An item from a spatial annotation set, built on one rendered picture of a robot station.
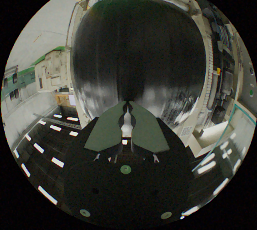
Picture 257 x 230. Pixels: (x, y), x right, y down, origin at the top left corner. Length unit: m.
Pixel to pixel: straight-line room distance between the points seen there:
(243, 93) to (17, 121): 12.13
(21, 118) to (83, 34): 11.64
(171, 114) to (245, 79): 0.48
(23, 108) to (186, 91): 11.77
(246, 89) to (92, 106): 0.60
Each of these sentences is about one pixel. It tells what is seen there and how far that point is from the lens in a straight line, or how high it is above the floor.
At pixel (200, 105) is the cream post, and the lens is 0.51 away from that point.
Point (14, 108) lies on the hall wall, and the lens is 11.41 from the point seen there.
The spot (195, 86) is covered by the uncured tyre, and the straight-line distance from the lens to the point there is 0.16.
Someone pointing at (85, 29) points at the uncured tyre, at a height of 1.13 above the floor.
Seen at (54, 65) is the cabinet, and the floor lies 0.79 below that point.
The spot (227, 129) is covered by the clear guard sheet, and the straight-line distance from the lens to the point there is 0.58.
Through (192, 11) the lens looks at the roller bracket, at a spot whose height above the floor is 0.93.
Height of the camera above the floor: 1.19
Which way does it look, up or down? 23 degrees up
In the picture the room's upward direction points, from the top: 180 degrees counter-clockwise
